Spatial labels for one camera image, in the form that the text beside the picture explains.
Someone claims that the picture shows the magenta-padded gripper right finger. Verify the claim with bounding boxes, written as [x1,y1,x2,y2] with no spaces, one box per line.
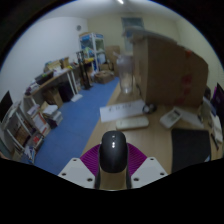
[124,143,169,190]

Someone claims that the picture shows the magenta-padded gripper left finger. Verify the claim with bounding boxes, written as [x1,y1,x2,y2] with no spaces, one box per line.
[57,143,103,190]

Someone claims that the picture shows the black computer mouse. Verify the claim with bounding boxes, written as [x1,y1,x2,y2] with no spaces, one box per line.
[98,130,130,174]

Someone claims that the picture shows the black mouse pad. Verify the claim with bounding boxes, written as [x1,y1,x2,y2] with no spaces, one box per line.
[170,128,212,174]

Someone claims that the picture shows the white remote control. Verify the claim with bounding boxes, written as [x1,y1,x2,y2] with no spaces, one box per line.
[115,115,150,132]

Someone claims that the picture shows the white calculator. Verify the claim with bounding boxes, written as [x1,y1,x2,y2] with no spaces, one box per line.
[159,107,183,130]

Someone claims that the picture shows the shelf unit with books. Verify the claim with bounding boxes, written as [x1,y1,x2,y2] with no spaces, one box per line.
[0,99,64,164]

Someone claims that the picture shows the white printed paper sheet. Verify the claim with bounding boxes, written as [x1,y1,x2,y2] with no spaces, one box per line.
[99,99,147,124]

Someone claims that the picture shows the plain white paper sheet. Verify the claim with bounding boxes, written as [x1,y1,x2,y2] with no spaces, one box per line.
[176,106,205,129]

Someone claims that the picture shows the black pen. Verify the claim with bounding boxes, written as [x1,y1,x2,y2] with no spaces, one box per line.
[209,131,221,151]

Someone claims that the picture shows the brown cardboard box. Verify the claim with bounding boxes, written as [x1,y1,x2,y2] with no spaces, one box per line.
[43,87,64,109]

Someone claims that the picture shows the black computer tower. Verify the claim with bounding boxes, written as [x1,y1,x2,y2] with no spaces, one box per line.
[58,81,75,103]

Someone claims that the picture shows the black monitor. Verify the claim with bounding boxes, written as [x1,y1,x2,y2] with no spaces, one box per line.
[0,90,14,123]

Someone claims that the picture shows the wooden side desk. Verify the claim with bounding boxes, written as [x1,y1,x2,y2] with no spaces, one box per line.
[23,58,98,104]

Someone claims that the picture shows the open cardboard box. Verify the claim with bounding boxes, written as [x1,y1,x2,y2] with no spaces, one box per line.
[94,69,115,85]

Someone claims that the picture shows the black laptop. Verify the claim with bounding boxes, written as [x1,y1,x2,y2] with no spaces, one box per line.
[210,83,224,118]

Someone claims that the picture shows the large cardboard box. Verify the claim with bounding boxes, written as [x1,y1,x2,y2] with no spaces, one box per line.
[132,31,209,109]

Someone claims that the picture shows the black metal stand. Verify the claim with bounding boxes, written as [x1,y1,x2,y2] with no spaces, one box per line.
[77,49,94,91]

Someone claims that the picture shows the clear plastic jar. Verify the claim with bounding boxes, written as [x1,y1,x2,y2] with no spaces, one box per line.
[116,53,136,95]

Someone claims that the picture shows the stacked cardboard boxes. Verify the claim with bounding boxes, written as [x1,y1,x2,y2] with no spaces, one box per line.
[104,44,122,72]

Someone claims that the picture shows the blue white display cabinet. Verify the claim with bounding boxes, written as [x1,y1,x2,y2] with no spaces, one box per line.
[79,32,107,73]

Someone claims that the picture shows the grey door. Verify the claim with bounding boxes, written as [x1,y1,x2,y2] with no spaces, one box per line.
[120,16,145,38]

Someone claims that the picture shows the black coiled cable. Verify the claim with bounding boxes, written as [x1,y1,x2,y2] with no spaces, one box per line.
[142,103,158,115]

